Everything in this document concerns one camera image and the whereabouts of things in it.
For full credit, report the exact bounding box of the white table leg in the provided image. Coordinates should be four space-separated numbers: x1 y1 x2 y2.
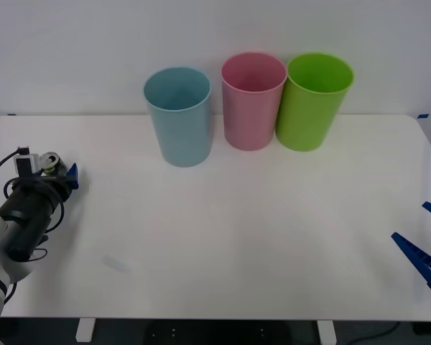
75 318 96 343
316 320 337 345

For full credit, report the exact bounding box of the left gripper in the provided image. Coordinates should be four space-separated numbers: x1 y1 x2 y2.
18 162 80 203

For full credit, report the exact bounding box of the pale blue plastic bin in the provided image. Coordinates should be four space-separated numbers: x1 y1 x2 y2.
143 66 213 168

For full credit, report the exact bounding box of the black floor cable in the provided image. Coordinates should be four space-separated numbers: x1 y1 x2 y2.
339 321 402 343

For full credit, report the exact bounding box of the green plastic bin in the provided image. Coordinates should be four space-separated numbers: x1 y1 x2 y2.
274 52 355 152

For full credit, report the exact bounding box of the silver drink can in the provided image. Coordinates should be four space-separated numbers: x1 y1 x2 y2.
39 151 68 177

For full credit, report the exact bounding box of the pink plastic bin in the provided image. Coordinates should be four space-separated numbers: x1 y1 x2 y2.
221 52 287 152

